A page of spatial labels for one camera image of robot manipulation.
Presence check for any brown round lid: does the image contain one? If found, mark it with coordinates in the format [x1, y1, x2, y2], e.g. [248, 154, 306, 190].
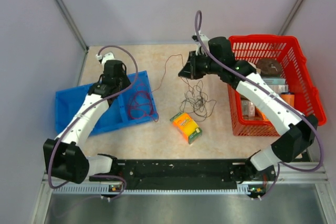
[256, 58, 283, 77]

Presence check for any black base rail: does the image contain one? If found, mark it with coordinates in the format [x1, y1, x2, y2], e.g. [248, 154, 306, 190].
[89, 159, 275, 190]

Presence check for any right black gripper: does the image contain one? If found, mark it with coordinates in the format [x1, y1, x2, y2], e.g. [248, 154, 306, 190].
[178, 50, 221, 80]

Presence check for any aluminium frame rail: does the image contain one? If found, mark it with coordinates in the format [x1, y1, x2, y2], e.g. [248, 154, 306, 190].
[52, 165, 328, 198]

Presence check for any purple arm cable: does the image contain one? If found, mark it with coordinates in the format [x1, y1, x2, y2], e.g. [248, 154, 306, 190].
[47, 45, 139, 201]
[194, 10, 324, 201]

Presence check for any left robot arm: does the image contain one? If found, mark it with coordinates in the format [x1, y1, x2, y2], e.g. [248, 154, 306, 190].
[43, 60, 131, 184]

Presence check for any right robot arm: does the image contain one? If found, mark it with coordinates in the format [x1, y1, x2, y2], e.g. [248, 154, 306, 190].
[178, 35, 319, 180]

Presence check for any blue plastic bin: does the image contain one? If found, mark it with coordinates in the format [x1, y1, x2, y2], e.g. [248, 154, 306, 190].
[55, 71, 159, 135]

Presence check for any teal small box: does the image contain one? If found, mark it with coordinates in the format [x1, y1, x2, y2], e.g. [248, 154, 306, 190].
[263, 77, 286, 85]

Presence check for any red wire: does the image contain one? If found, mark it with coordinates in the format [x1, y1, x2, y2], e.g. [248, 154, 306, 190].
[126, 77, 160, 123]

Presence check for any black wire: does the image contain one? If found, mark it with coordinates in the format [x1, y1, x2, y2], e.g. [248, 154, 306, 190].
[180, 77, 217, 122]

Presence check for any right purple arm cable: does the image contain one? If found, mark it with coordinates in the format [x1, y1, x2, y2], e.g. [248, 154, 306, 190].
[194, 10, 324, 201]

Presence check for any orange sponge package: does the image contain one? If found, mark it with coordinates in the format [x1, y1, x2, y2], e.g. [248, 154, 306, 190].
[170, 112, 203, 145]

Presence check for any red plastic basket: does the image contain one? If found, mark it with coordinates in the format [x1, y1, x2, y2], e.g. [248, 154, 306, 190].
[228, 35, 327, 136]

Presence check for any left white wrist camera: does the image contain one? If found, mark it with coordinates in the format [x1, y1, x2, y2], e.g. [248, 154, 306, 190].
[96, 52, 115, 66]

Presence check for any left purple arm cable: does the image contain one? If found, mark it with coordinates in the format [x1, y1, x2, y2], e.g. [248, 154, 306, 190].
[47, 45, 139, 201]

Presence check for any orange cylindrical can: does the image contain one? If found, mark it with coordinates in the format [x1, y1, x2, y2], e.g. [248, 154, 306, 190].
[280, 92, 295, 106]

